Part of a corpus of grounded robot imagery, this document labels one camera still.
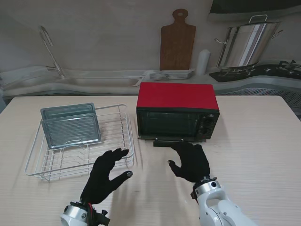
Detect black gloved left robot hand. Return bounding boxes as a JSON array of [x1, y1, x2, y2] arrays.
[[79, 147, 134, 205]]

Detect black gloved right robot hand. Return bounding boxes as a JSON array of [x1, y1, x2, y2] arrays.
[[167, 142, 211, 184]]

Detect ribbed metal baking tray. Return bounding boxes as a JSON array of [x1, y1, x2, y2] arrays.
[[40, 102, 96, 120], [41, 113, 102, 149]]

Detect red black toaster oven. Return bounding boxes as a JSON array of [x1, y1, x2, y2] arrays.
[[136, 81, 221, 142]]

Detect stack of white plates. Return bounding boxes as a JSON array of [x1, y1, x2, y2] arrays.
[[149, 69, 196, 81]]

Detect steel kitchen sink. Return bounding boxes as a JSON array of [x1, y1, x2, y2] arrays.
[[23, 76, 142, 87]]

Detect white paper towel roll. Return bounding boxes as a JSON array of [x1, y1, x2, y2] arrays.
[[196, 49, 211, 76]]

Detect brown wooden cutting board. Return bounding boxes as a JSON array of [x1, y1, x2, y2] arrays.
[[159, 8, 197, 71]]

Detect chrome kitchen faucet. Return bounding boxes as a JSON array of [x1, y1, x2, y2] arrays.
[[39, 25, 66, 79]]

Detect black gas stove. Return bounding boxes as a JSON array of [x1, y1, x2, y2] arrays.
[[208, 60, 301, 83]]

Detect tall steel stock pot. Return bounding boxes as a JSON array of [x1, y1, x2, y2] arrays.
[[214, 14, 284, 69]]

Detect dark range hood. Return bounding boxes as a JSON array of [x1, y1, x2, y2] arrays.
[[206, 0, 301, 23]]

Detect red black left arm cable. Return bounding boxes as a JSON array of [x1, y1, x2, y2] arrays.
[[86, 203, 94, 226]]

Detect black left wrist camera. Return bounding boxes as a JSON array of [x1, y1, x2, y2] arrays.
[[93, 209, 111, 226]]

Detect white wire dish rack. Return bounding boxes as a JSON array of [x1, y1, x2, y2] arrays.
[[24, 104, 137, 181]]

